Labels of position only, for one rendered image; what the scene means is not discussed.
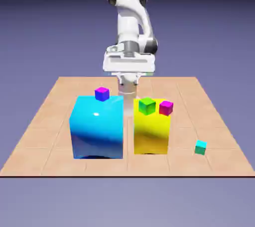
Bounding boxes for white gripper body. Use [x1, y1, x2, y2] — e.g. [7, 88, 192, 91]
[102, 51, 156, 77]

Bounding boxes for small purple cube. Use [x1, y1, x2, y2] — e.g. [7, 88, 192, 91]
[94, 87, 110, 102]

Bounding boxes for small green cube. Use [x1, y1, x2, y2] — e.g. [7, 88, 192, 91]
[138, 97, 157, 116]

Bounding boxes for small magenta cube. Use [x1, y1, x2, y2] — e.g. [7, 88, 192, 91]
[158, 100, 174, 116]

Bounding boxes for small teal cube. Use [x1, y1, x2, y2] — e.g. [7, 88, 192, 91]
[194, 139, 208, 156]

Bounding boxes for large cyan box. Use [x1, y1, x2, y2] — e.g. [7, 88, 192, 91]
[69, 95, 125, 160]

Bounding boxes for large yellow box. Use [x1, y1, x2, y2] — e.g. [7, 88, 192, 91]
[132, 98, 171, 155]

